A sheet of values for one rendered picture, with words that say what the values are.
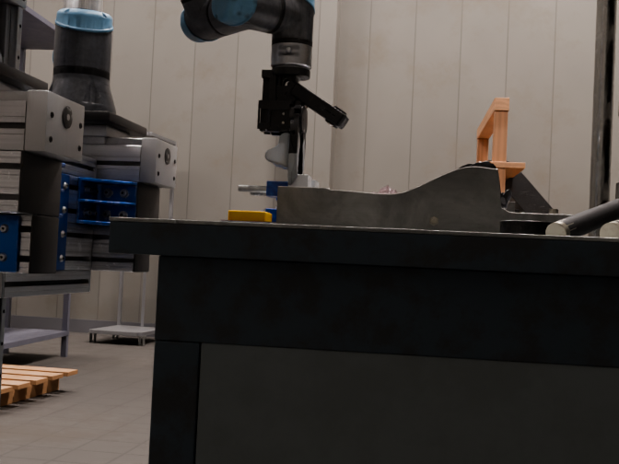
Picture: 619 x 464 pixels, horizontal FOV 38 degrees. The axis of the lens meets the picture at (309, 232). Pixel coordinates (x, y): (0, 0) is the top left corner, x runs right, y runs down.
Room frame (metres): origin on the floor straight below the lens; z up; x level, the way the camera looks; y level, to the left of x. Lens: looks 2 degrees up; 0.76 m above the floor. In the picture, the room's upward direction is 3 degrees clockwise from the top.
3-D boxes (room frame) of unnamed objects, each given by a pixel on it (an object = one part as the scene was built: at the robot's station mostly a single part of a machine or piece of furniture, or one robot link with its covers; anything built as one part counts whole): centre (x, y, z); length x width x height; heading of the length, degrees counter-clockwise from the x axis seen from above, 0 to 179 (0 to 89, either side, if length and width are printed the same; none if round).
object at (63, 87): (1.89, 0.49, 1.09); 0.15 x 0.15 x 0.10
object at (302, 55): (1.64, 0.05, 1.13); 0.08 x 0.08 x 0.05
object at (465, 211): (1.65, -0.21, 0.87); 0.50 x 0.26 x 0.14; 82
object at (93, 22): (1.90, 0.50, 1.20); 0.13 x 0.12 x 0.14; 17
